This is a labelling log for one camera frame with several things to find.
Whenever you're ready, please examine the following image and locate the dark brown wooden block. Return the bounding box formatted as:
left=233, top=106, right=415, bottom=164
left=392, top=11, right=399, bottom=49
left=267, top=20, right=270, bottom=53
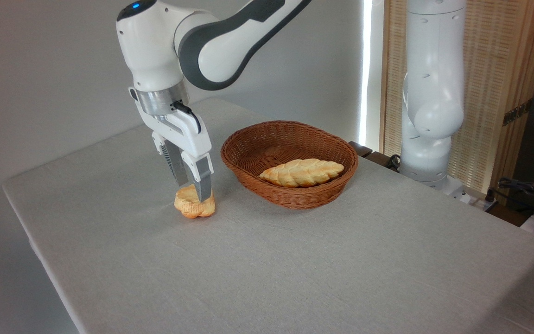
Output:
left=348, top=141, right=373, bottom=158

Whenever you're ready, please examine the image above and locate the grey tablecloth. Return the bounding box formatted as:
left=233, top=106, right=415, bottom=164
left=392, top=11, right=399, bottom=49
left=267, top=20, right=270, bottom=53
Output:
left=2, top=97, right=534, bottom=334

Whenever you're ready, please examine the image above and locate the round bread roll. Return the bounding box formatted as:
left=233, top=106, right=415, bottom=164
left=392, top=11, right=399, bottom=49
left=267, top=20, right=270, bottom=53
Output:
left=174, top=184, right=216, bottom=219

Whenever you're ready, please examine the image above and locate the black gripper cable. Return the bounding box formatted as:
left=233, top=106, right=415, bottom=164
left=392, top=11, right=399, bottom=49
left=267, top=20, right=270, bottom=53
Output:
left=172, top=100, right=202, bottom=135

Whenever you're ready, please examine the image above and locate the brown wicker basket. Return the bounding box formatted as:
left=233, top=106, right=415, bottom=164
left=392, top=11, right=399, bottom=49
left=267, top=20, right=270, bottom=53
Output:
left=220, top=120, right=359, bottom=210

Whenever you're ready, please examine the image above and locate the black cable bundle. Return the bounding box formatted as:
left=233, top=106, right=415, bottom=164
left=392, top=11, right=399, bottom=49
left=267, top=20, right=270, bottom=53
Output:
left=486, top=177, right=534, bottom=219

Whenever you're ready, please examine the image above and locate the dark metal screen hinge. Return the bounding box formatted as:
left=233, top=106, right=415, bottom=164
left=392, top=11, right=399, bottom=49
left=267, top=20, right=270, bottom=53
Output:
left=502, top=98, right=534, bottom=127

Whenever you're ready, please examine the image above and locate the braided bread loaf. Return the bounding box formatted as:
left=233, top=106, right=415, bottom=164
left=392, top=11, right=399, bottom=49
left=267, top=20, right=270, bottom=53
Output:
left=258, top=158, right=345, bottom=188

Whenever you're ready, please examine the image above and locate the wooden slatted screen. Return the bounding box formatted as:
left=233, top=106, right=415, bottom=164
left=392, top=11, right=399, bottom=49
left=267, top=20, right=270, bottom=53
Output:
left=380, top=0, right=534, bottom=196

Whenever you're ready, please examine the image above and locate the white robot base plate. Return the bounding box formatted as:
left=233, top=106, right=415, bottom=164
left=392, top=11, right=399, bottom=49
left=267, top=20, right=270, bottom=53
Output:
left=427, top=175, right=474, bottom=205

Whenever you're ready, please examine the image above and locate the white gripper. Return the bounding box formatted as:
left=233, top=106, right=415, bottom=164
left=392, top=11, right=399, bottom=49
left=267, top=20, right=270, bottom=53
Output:
left=128, top=87, right=215, bottom=204

